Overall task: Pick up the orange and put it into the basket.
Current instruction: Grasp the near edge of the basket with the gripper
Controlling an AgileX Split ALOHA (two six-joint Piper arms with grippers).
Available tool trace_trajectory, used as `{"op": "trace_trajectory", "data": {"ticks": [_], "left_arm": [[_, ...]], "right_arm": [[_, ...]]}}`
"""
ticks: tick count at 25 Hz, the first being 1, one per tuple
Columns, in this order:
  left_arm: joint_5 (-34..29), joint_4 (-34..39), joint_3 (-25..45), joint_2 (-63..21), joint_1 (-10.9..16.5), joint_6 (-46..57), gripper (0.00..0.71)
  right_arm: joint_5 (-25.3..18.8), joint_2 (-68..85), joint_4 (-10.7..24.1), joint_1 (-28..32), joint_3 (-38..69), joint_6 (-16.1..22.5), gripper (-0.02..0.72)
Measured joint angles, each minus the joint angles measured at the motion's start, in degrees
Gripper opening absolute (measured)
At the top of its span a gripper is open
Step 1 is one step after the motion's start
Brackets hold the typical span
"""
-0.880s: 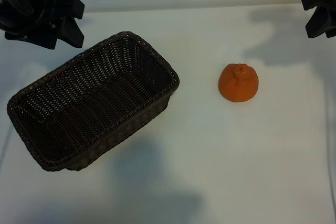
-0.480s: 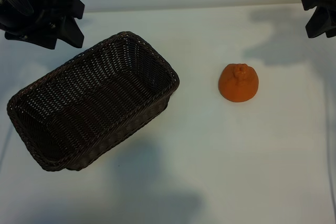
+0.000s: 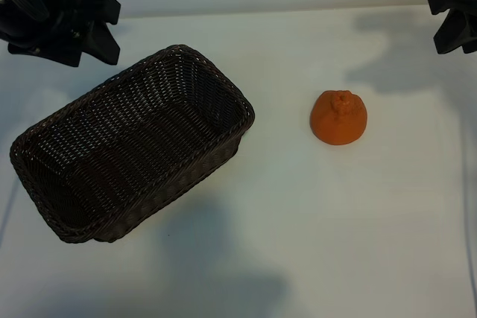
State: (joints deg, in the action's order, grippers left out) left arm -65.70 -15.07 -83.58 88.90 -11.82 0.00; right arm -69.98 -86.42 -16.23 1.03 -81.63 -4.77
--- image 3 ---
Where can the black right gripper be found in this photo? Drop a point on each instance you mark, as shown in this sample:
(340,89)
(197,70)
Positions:
(472,20)

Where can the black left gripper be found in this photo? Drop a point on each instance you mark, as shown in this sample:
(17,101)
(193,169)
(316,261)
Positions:
(41,24)

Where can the dark brown woven basket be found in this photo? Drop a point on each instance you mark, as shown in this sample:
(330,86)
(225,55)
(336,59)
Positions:
(130,139)

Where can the orange fruit with knobbly stem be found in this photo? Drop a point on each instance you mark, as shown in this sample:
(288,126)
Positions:
(335,128)

